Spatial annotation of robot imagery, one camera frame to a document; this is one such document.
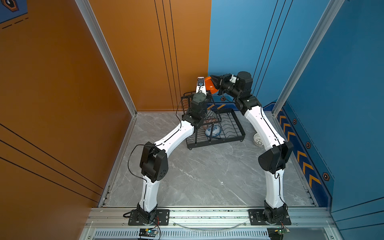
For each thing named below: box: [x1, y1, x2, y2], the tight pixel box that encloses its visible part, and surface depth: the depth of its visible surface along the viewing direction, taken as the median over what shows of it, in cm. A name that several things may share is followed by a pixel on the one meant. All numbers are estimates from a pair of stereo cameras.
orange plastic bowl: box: [205, 76, 219, 94], surface depth 75 cm
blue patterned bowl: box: [205, 124, 222, 137], surface depth 105 cm
